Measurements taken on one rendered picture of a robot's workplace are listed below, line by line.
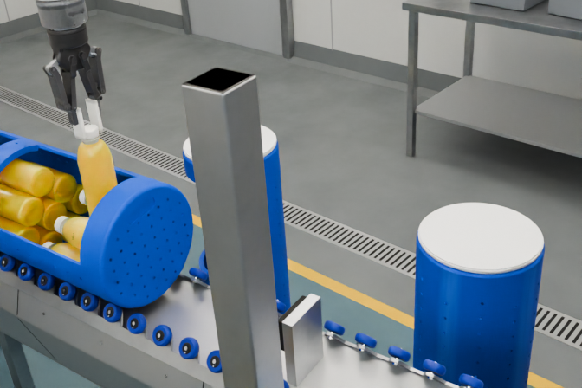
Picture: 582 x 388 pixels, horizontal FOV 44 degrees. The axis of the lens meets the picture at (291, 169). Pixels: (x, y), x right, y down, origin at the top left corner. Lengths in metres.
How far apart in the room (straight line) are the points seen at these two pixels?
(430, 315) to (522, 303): 0.21
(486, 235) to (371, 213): 2.03
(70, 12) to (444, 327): 1.04
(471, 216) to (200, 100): 1.10
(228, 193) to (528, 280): 0.99
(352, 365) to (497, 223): 0.50
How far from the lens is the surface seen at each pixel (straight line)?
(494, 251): 1.66
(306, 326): 1.43
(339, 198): 3.84
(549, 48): 4.62
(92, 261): 1.56
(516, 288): 1.66
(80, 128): 1.56
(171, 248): 1.68
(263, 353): 0.97
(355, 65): 5.40
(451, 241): 1.68
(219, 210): 0.84
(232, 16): 6.11
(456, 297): 1.66
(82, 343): 1.79
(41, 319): 1.89
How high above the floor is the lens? 1.98
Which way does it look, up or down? 29 degrees down
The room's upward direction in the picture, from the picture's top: 4 degrees counter-clockwise
